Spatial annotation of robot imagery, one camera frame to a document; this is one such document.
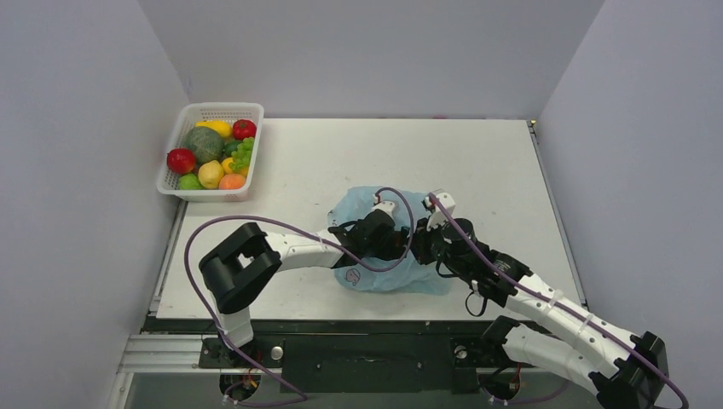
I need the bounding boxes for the light blue printed plastic bag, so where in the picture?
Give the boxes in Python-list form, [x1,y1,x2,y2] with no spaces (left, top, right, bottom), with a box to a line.
[327,186,450,296]

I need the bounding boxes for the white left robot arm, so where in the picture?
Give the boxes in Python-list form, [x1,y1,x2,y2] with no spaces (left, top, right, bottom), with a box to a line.
[199,209,412,366]

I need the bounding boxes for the green fake grapes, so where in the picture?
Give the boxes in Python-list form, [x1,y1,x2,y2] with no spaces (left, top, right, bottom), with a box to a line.
[229,137,255,173]

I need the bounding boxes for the orange fake peach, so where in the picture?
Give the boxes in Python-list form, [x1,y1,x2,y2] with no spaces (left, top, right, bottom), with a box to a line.
[218,174,246,190]

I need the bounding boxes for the dark green fake avocado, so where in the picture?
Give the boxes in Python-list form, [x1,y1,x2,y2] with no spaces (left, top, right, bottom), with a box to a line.
[223,140,242,157]

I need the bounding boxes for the red fake tomato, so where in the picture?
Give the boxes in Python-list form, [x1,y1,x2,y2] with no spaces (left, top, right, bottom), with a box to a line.
[232,118,257,141]

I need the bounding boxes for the yellow fake lemon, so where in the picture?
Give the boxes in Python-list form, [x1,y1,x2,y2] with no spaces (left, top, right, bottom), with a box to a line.
[197,160,226,190]

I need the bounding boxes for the green fake melon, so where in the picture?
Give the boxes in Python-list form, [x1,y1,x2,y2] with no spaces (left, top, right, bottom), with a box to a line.
[181,127,224,164]

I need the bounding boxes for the green fake lime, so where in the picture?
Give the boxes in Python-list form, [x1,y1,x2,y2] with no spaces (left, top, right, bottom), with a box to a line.
[177,173,204,190]

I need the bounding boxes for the red fake apple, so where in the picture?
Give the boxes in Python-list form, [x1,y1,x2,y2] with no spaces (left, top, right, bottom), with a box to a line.
[165,148,196,176]

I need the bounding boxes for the white plastic basket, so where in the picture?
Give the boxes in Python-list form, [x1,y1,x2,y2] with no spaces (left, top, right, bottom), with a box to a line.
[156,102,264,202]

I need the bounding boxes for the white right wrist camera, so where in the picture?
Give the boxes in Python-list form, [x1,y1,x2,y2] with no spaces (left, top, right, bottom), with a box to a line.
[423,189,456,231]

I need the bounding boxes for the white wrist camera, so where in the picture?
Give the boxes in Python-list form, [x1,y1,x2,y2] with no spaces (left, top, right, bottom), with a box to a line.
[372,194,398,218]
[423,189,456,231]

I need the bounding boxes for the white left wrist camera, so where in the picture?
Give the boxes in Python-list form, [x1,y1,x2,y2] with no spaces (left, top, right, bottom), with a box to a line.
[372,194,398,218]

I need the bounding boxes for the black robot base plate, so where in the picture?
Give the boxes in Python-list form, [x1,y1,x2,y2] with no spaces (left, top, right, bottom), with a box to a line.
[141,315,538,395]

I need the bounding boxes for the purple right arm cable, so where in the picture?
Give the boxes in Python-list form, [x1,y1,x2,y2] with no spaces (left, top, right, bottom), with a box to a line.
[427,192,691,409]

